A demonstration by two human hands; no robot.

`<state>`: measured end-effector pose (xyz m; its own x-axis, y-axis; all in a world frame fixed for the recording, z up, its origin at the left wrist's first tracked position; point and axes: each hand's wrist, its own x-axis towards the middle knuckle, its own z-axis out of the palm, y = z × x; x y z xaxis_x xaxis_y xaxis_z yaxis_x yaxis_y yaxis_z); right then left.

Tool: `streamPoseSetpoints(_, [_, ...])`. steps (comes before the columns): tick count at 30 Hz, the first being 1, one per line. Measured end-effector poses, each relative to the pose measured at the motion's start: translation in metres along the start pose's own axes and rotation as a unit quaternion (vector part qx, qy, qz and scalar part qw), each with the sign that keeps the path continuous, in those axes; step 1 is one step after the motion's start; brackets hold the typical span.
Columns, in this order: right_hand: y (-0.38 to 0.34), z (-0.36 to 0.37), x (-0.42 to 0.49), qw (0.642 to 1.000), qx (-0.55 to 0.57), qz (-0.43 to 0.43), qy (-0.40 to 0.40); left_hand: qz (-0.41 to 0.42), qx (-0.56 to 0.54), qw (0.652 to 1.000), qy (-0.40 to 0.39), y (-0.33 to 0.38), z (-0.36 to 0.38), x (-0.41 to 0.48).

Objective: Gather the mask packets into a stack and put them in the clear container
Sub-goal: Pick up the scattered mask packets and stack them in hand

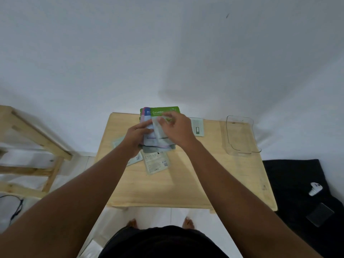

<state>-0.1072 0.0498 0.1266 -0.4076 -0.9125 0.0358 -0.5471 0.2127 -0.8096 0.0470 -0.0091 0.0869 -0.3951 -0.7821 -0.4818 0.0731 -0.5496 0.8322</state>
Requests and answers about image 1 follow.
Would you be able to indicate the person's black clothing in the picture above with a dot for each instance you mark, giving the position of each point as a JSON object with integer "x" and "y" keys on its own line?
{"x": 161, "y": 243}

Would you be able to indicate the pale packet with code print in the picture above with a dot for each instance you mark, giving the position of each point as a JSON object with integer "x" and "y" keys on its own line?
{"x": 136, "y": 159}

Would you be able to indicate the clear plastic container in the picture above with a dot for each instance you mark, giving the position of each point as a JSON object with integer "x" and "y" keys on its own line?
{"x": 240, "y": 137}

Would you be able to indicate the wooden rack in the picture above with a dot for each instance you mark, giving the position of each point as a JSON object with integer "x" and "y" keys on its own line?
{"x": 32, "y": 137}

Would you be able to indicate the person's left foot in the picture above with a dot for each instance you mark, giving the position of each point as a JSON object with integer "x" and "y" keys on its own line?
{"x": 132, "y": 223}

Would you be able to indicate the black flat device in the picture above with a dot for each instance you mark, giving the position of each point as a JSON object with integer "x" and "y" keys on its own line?
{"x": 319, "y": 214}

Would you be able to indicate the person's left hand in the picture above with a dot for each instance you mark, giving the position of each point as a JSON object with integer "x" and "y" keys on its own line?
{"x": 133, "y": 141}

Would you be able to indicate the person's right foot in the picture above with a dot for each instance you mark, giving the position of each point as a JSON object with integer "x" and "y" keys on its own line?
{"x": 187, "y": 223}

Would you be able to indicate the person's right forearm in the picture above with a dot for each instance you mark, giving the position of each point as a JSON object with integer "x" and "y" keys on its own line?
{"x": 242, "y": 204}

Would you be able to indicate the pale green packet printed back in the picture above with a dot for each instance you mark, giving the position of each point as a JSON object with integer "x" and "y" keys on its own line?
{"x": 156, "y": 162}

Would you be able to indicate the green face mask packet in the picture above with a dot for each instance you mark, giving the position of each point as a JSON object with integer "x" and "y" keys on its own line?
{"x": 160, "y": 111}

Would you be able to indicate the white packet with green mark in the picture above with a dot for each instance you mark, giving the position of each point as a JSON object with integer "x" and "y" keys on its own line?
{"x": 197, "y": 127}

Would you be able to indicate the pale lilac mask packet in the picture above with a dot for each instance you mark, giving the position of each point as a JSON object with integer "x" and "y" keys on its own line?
{"x": 157, "y": 137}

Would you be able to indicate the white controller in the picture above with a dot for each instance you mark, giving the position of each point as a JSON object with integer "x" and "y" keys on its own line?
{"x": 315, "y": 188}

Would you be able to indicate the person's foot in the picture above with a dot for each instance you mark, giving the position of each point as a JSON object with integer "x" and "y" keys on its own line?
{"x": 132, "y": 223}
{"x": 187, "y": 223}

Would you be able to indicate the pale green mask packet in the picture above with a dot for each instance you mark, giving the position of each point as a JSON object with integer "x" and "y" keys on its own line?
{"x": 118, "y": 142}

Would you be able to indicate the person's left forearm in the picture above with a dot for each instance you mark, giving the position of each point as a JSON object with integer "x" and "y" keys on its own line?
{"x": 64, "y": 206}

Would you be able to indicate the person's right hand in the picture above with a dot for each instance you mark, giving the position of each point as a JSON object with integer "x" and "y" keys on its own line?
{"x": 179, "y": 130}

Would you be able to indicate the black cloth mat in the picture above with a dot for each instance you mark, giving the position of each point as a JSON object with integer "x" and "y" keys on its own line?
{"x": 293, "y": 190}

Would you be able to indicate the blue and pink mask packet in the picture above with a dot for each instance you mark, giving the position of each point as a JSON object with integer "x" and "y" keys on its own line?
{"x": 146, "y": 113}

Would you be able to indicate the person's right thumb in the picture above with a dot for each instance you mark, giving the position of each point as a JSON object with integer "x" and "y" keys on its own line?
{"x": 163, "y": 121}

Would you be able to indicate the person's left thumb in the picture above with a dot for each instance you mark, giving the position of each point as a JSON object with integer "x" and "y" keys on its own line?
{"x": 147, "y": 131}

